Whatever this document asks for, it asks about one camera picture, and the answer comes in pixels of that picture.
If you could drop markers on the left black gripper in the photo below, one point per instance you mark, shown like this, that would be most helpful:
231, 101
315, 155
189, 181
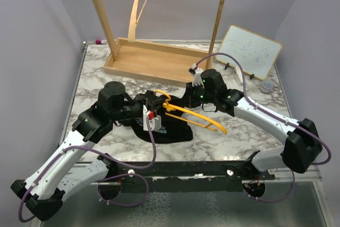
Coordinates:
151, 103

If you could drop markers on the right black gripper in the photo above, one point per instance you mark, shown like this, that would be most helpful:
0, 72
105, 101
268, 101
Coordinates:
190, 102

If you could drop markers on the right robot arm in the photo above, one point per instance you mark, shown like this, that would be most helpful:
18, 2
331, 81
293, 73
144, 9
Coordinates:
300, 141

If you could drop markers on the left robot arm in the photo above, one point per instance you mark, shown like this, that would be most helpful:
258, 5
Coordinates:
75, 163

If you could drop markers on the light wooden hanger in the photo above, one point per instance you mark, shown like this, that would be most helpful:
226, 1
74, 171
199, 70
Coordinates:
136, 13

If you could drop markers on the white board eraser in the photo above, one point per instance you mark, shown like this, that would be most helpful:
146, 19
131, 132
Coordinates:
238, 75

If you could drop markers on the wooden clothes rack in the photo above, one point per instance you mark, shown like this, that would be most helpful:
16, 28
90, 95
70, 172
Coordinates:
155, 62

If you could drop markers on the small clear cup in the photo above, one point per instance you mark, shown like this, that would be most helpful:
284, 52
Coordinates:
267, 86

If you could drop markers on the small whiteboard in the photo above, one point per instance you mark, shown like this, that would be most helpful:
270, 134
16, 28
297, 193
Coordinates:
255, 53

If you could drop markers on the pink capped marker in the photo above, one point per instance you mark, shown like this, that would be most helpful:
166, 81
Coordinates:
100, 42

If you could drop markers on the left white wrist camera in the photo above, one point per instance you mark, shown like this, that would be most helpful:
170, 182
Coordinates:
151, 121

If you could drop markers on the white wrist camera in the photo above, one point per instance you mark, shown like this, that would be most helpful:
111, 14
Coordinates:
151, 121
196, 71

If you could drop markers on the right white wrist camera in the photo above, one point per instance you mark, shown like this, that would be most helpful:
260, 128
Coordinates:
196, 71

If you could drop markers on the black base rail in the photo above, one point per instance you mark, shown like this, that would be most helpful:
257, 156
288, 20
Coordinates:
183, 176

